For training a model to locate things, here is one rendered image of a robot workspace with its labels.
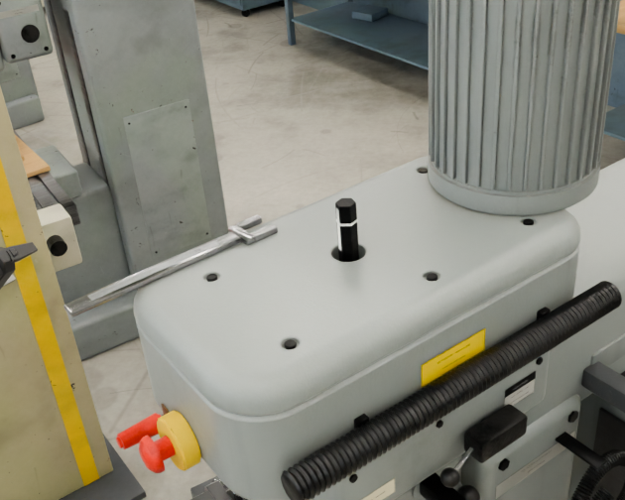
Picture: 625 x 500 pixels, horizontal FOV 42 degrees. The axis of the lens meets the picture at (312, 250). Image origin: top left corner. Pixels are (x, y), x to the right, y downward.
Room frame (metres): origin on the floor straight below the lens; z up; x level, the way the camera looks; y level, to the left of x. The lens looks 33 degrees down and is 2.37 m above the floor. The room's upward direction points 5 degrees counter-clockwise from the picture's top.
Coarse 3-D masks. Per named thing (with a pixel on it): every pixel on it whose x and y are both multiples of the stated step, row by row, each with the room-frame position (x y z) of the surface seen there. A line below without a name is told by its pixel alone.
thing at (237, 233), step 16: (240, 224) 0.81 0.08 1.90; (256, 224) 0.81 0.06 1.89; (272, 224) 0.80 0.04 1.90; (224, 240) 0.77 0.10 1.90; (240, 240) 0.78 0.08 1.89; (256, 240) 0.78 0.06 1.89; (176, 256) 0.75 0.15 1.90; (192, 256) 0.75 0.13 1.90; (208, 256) 0.75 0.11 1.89; (144, 272) 0.72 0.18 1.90; (160, 272) 0.72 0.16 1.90; (112, 288) 0.70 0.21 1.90; (128, 288) 0.70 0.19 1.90; (64, 304) 0.68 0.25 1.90; (80, 304) 0.68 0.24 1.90; (96, 304) 0.68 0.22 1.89
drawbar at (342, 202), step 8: (344, 200) 0.74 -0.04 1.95; (352, 200) 0.74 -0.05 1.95; (344, 208) 0.73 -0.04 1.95; (352, 208) 0.73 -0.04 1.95; (344, 216) 0.73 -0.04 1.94; (352, 216) 0.73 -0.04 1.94; (336, 224) 0.74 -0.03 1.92; (344, 232) 0.73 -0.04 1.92; (352, 232) 0.73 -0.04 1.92; (344, 240) 0.73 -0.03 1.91; (352, 240) 0.73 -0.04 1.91; (344, 248) 0.73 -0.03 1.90; (352, 248) 0.73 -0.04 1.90; (344, 256) 0.73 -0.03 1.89; (352, 256) 0.73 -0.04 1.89
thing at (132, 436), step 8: (152, 416) 0.71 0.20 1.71; (160, 416) 0.71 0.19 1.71; (136, 424) 0.70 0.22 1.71; (144, 424) 0.69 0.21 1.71; (152, 424) 0.70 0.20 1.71; (128, 432) 0.68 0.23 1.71; (136, 432) 0.69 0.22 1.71; (144, 432) 0.69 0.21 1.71; (152, 432) 0.69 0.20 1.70; (120, 440) 0.68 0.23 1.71; (128, 440) 0.68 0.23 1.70; (136, 440) 0.68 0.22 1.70
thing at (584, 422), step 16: (592, 400) 0.88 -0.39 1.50; (592, 416) 0.88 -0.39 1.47; (608, 416) 0.85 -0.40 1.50; (624, 416) 0.84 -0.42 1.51; (592, 432) 0.87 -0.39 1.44; (608, 432) 0.85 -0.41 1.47; (624, 432) 0.83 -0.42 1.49; (592, 448) 0.87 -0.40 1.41; (608, 448) 0.84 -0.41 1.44; (624, 448) 0.82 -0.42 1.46; (576, 464) 0.89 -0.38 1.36; (576, 480) 0.89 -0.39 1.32; (608, 480) 0.84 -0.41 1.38; (624, 480) 0.82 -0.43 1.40; (592, 496) 0.85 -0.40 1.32
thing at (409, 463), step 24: (504, 384) 0.71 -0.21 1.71; (528, 384) 0.73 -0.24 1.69; (480, 408) 0.69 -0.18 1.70; (528, 408) 0.73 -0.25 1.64; (432, 432) 0.64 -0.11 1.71; (456, 432) 0.67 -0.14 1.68; (384, 456) 0.61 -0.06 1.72; (408, 456) 0.63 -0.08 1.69; (432, 456) 0.64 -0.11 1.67; (456, 456) 0.67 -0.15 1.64; (360, 480) 0.59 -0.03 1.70; (384, 480) 0.61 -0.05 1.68; (408, 480) 0.63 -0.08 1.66
